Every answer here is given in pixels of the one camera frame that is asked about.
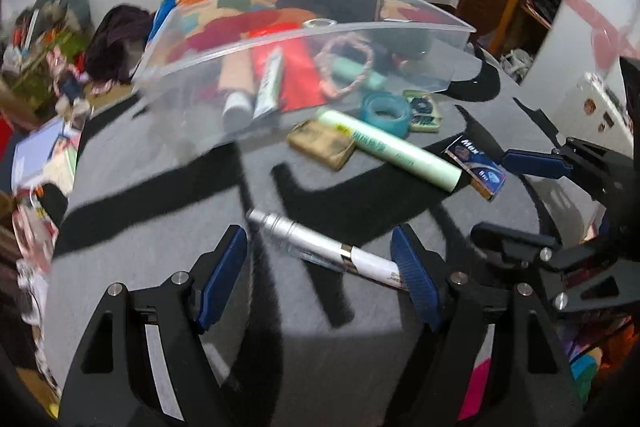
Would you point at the blue tape roll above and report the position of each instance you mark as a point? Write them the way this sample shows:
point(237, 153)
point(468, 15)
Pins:
point(372, 117)

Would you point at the white tube with green print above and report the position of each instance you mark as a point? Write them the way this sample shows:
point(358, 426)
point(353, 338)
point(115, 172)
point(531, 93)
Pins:
point(267, 87)

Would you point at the mint green bottle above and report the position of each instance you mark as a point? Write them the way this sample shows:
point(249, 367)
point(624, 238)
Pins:
point(350, 72)

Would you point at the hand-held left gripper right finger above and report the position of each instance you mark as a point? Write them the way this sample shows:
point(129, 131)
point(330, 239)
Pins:
point(415, 277)

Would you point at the pink rabbit figure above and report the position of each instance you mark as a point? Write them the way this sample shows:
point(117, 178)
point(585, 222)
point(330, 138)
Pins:
point(67, 84)

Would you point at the silver and white pen tube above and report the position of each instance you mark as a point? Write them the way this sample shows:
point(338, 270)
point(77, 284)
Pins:
point(310, 237)

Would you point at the beige tube with white cap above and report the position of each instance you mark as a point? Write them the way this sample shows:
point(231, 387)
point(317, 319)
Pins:
point(235, 82)

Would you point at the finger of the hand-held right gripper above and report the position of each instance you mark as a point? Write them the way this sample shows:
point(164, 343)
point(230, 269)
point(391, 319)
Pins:
point(510, 243)
point(535, 163)

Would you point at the blue notebook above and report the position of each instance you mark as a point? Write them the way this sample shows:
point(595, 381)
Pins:
point(40, 147)

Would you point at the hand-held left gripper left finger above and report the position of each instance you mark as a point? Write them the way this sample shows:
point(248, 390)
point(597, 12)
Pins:
point(225, 277)

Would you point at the clear plastic box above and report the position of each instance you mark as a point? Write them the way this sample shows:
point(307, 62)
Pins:
point(200, 72)

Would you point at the green basket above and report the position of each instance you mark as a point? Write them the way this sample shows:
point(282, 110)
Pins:
point(55, 52)

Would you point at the pink pouch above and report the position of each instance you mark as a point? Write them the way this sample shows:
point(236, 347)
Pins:
point(32, 227)

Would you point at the red foil packet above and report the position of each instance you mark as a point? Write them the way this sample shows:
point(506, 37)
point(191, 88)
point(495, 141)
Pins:
point(300, 77)

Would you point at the grey and black blanket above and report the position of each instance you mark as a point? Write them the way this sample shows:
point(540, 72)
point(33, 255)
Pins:
point(150, 232)

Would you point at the small blue card box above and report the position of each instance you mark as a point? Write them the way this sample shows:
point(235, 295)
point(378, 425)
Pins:
point(475, 164)

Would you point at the grey green plush toy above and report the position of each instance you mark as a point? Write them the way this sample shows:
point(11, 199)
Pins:
point(70, 2)

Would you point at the brown flat box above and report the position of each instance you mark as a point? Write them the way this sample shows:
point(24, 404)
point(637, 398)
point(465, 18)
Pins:
point(315, 142)

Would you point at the small green compact case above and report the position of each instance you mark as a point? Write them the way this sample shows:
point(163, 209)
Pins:
point(422, 112)

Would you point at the long light green tube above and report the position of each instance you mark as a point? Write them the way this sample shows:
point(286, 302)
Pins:
point(400, 154)

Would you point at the white handbag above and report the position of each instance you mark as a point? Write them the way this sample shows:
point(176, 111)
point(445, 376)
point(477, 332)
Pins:
point(517, 64)

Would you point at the dark maroon bag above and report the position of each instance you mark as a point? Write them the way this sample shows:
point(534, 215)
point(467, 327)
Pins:
point(120, 37)

